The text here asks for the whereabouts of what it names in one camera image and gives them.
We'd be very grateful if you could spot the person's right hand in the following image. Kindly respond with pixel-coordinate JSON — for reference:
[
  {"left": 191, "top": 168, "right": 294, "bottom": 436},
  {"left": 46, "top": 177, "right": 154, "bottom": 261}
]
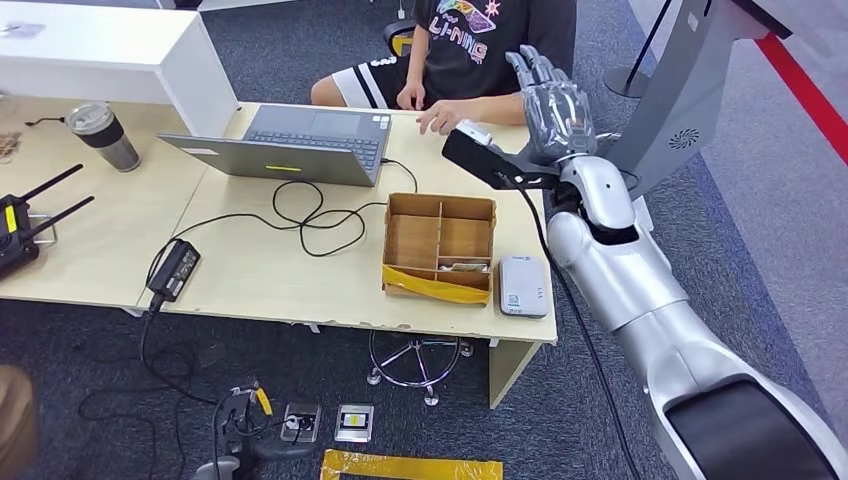
[{"left": 396, "top": 82, "right": 428, "bottom": 112}]

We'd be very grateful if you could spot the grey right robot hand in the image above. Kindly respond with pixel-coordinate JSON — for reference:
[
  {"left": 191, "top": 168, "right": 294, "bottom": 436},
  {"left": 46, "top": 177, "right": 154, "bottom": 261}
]
[{"left": 505, "top": 44, "right": 598, "bottom": 167}]

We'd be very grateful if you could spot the person's left hand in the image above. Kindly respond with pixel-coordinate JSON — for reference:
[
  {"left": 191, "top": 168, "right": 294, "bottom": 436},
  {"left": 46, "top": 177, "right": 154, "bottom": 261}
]
[{"left": 415, "top": 101, "right": 468, "bottom": 137}]

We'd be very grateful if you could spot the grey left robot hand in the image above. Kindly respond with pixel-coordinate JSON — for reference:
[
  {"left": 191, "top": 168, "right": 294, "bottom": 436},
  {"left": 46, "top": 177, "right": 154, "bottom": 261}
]
[{"left": 238, "top": 439, "right": 317, "bottom": 465}]

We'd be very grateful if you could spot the person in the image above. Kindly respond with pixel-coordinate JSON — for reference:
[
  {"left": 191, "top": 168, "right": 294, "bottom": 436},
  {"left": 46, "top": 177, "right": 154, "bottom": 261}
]
[{"left": 309, "top": 0, "right": 579, "bottom": 137}]

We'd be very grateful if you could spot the white card reader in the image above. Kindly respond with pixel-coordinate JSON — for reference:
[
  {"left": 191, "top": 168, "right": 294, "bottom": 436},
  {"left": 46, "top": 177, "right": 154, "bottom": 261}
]
[{"left": 498, "top": 255, "right": 550, "bottom": 320}]

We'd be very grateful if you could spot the small clear card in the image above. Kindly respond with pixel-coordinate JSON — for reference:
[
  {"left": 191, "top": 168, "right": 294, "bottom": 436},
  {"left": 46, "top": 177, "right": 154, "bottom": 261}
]
[{"left": 0, "top": 21, "right": 46, "bottom": 40}]

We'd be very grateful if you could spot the steel floor socket with plugs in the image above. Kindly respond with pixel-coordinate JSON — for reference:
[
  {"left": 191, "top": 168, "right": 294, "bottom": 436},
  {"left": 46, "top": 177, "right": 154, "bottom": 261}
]
[{"left": 279, "top": 402, "right": 323, "bottom": 444}]

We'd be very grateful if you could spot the black office chair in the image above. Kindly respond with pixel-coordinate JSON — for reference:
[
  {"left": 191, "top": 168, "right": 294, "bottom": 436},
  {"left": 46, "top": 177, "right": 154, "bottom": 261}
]
[{"left": 382, "top": 18, "right": 417, "bottom": 60}]

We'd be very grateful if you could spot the black stanchion pole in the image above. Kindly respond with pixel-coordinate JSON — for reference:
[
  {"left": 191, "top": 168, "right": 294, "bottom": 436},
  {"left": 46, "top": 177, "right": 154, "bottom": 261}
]
[{"left": 602, "top": 0, "right": 674, "bottom": 101}]

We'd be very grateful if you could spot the steel floor socket yellow label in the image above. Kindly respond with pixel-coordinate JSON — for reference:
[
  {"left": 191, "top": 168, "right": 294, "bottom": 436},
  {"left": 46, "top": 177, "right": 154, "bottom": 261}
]
[{"left": 333, "top": 404, "right": 376, "bottom": 444}]

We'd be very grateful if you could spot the grey laptop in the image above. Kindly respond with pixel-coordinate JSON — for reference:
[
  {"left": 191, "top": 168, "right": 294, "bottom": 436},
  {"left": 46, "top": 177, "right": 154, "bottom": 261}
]
[{"left": 157, "top": 103, "right": 393, "bottom": 189}]

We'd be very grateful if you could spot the wooden compartment box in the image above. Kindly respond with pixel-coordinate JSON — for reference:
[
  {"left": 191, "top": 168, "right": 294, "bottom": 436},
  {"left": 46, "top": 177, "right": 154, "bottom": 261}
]
[{"left": 381, "top": 192, "right": 498, "bottom": 307}]

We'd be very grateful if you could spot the grey kiosk stand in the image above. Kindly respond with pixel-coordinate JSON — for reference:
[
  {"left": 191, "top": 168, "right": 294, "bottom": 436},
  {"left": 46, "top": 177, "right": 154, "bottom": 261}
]
[{"left": 596, "top": 0, "right": 793, "bottom": 233}]

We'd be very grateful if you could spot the yellow floor tape square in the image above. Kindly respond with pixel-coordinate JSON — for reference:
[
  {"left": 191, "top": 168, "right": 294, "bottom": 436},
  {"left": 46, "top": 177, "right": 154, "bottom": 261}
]
[{"left": 319, "top": 449, "right": 505, "bottom": 480}]

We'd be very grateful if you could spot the chrome stool base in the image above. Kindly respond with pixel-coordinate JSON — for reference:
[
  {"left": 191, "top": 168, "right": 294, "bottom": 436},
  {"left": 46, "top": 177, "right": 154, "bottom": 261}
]
[{"left": 366, "top": 329, "right": 475, "bottom": 407}]

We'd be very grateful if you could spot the black laptop power adapter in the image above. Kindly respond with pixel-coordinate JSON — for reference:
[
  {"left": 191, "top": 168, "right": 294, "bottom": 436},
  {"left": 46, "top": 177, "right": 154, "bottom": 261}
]
[{"left": 145, "top": 239, "right": 202, "bottom": 304}]

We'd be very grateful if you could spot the brown rounded object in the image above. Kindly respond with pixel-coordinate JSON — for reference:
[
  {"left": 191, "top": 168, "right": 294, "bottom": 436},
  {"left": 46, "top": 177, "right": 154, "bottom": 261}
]
[{"left": 0, "top": 364, "right": 40, "bottom": 480}]

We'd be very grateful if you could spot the white counter block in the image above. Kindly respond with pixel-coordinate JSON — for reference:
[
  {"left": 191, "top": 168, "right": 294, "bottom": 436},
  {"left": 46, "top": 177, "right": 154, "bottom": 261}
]
[{"left": 0, "top": 0, "right": 240, "bottom": 138}]

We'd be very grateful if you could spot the steel travel cup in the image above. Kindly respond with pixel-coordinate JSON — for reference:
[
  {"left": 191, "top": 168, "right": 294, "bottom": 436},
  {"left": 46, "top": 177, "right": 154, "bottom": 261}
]
[{"left": 64, "top": 101, "right": 142, "bottom": 174}]

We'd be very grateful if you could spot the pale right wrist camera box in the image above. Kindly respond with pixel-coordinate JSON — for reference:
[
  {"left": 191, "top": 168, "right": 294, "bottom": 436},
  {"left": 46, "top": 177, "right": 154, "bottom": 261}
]
[{"left": 455, "top": 119, "right": 496, "bottom": 148}]

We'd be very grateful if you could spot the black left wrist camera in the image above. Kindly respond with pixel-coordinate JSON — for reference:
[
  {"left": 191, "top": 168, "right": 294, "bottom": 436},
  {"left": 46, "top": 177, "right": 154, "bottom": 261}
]
[{"left": 215, "top": 386, "right": 274, "bottom": 442}]

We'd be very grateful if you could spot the black adapter cable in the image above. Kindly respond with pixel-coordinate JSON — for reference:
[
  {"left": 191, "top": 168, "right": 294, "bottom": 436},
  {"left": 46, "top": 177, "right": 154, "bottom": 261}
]
[{"left": 144, "top": 157, "right": 420, "bottom": 286}]

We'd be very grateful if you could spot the thick black power cord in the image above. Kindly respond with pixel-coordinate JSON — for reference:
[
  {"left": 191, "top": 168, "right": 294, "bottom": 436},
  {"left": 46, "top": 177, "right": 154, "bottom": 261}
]
[{"left": 137, "top": 294, "right": 227, "bottom": 407}]

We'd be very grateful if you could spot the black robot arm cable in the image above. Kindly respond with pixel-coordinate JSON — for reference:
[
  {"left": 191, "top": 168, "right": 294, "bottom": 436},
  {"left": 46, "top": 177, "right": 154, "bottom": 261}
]
[{"left": 496, "top": 172, "right": 641, "bottom": 480}]

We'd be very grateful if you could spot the thin black floor cable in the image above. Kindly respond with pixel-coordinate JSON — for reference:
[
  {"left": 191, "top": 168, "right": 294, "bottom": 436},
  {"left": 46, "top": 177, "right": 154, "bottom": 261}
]
[{"left": 77, "top": 341, "right": 200, "bottom": 480}]

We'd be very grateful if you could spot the metal wire stand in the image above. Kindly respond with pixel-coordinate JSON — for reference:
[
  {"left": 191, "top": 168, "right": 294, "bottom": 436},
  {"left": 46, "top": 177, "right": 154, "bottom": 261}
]
[{"left": 29, "top": 213, "right": 60, "bottom": 247}]

